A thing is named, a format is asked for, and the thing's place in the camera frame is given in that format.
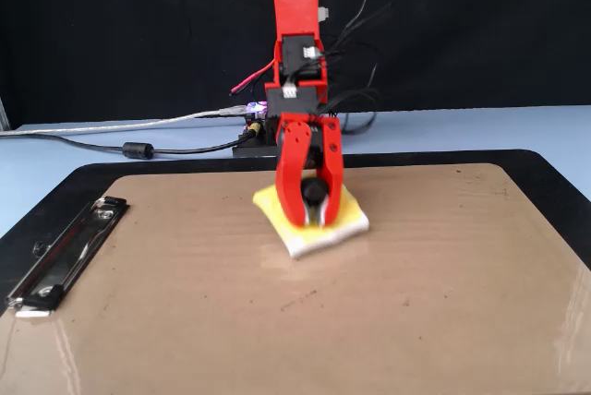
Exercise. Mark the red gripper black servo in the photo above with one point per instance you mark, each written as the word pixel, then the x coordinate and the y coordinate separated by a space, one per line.
pixel 316 146

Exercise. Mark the yellow white sponge black knob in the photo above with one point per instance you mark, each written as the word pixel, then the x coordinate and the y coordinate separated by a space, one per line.
pixel 346 219

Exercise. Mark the black robot base with electronics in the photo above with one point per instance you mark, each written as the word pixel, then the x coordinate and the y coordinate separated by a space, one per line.
pixel 258 148

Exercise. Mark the black rubber mat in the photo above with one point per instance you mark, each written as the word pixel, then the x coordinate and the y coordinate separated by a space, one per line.
pixel 161 168

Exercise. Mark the brown glossy clipboard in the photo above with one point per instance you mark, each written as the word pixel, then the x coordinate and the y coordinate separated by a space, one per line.
pixel 415 298

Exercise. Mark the black backdrop cloth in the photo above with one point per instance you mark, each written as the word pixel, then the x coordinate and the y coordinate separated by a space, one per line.
pixel 92 21

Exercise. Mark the silver metal clipboard clip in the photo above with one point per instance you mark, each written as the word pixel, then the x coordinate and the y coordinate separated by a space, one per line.
pixel 60 256

